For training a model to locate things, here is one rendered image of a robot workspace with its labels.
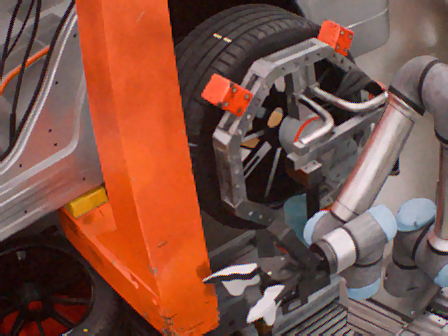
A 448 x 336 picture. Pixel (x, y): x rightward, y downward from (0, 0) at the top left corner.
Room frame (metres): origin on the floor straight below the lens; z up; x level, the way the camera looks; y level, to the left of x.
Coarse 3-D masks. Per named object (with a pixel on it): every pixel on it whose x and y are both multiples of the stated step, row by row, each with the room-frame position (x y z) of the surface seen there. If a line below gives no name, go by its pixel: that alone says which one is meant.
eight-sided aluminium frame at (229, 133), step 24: (288, 48) 1.98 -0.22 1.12; (312, 48) 1.97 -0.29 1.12; (264, 72) 1.87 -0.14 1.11; (288, 72) 1.90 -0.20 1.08; (264, 96) 1.86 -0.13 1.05; (360, 96) 2.05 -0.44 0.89; (240, 120) 1.81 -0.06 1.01; (216, 144) 1.82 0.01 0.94; (240, 144) 1.81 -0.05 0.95; (360, 144) 2.04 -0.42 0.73; (240, 168) 1.80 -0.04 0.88; (240, 192) 1.80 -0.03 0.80; (336, 192) 1.98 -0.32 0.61; (240, 216) 1.79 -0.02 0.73; (264, 216) 1.83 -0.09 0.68
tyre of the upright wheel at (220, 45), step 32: (192, 32) 2.10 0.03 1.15; (224, 32) 2.04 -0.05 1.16; (256, 32) 1.99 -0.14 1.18; (288, 32) 2.02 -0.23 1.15; (192, 64) 1.99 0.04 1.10; (224, 64) 1.92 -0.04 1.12; (192, 96) 1.91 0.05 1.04; (192, 128) 1.85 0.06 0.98; (192, 160) 1.84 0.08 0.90; (224, 224) 1.88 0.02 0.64; (256, 224) 1.92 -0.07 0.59
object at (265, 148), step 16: (320, 64) 2.19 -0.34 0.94; (320, 80) 2.10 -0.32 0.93; (336, 80) 2.15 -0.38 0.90; (272, 96) 2.01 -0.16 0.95; (224, 112) 1.89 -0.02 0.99; (272, 112) 2.00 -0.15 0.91; (336, 112) 2.15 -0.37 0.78; (256, 128) 1.98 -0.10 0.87; (272, 128) 2.05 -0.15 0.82; (272, 144) 1.99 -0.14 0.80; (256, 160) 1.96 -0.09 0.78; (272, 160) 1.99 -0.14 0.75; (256, 176) 2.11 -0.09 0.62; (272, 176) 1.98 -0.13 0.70; (288, 176) 2.09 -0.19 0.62; (256, 192) 2.01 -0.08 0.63; (272, 192) 2.02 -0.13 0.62; (288, 192) 2.01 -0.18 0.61
